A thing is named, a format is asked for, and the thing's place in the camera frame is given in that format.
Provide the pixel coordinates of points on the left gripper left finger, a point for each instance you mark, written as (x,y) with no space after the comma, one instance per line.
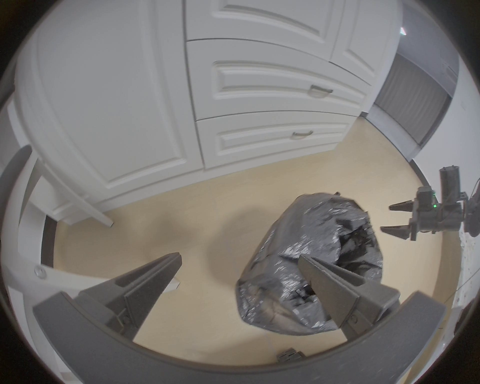
(142,296)

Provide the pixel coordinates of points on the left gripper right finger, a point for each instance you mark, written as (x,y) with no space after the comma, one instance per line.
(337,296)

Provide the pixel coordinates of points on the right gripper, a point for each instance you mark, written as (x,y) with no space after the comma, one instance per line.
(427,221)

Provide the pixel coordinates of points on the black plastic bag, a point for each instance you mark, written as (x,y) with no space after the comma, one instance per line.
(300,225)

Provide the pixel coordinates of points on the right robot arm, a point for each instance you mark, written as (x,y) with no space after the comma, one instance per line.
(450,183)

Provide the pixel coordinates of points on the grey curtain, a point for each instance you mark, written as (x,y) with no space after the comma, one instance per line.
(412,97)

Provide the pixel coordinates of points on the white chair grey cushions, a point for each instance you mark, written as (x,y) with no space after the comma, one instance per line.
(22,232)

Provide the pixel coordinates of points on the white wardrobe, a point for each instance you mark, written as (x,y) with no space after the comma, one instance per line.
(112,93)

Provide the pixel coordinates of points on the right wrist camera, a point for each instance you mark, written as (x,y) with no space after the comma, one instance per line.
(425,197)

